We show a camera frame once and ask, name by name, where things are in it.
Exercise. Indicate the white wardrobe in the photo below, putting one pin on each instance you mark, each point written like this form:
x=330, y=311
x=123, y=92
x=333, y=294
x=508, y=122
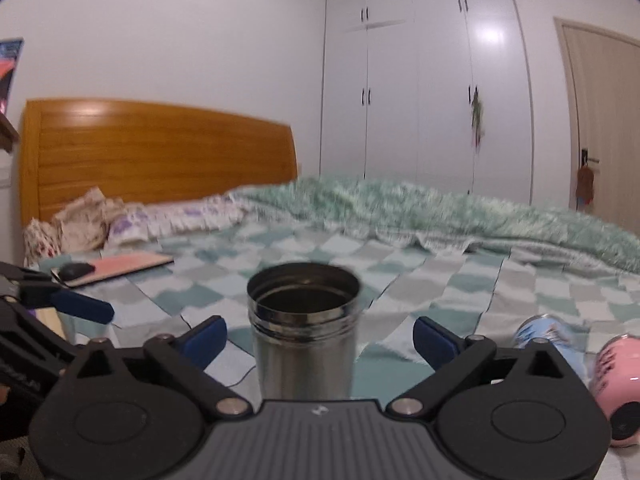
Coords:
x=425, y=95

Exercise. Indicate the beige door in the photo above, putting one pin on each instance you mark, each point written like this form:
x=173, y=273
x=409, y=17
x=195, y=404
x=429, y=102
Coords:
x=605, y=125

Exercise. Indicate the stainless steel cup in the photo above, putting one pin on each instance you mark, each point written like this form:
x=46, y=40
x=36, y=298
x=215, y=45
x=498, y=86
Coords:
x=303, y=340

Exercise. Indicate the wooden shelf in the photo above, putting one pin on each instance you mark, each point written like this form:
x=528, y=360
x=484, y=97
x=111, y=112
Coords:
x=7, y=132

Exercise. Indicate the checkered bed sheet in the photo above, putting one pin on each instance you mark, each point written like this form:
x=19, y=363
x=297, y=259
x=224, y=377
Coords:
x=425, y=300

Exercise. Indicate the purple floral pillow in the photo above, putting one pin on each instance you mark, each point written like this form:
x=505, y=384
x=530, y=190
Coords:
x=165, y=217

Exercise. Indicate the black computer mouse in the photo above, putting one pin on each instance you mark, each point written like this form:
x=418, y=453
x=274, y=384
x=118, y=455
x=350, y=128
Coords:
x=76, y=271

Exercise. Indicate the brown hanging pouch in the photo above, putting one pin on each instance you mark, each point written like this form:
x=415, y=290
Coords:
x=583, y=185

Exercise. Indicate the light blue bottle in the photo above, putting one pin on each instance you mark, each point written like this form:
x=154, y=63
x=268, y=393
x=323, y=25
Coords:
x=547, y=332

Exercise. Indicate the beige printed cloth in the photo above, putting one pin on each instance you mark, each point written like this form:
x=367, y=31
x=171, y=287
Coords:
x=82, y=220

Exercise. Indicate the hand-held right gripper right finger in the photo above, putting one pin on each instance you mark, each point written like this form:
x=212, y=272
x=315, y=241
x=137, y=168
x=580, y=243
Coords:
x=431, y=344

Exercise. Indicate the wall poster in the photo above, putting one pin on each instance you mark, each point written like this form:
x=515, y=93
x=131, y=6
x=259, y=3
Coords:
x=7, y=72

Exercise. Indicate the green fluffy blanket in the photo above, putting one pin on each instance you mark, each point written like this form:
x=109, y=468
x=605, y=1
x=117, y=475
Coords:
x=450, y=220

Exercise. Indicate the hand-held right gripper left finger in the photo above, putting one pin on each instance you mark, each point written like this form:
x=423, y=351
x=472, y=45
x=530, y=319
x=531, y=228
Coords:
x=206, y=342

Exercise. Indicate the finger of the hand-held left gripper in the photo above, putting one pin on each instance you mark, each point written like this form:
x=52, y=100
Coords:
x=82, y=306

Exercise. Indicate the pink bottle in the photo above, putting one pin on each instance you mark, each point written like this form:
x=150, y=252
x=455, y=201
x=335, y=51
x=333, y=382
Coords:
x=617, y=385

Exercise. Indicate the green hanging ornament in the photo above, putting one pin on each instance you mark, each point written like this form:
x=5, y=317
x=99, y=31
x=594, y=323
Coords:
x=476, y=115

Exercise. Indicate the wooden bed headboard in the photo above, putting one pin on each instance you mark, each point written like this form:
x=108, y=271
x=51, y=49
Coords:
x=150, y=152

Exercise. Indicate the red floral pillow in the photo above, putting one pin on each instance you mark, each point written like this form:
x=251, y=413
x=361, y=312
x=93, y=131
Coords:
x=40, y=242

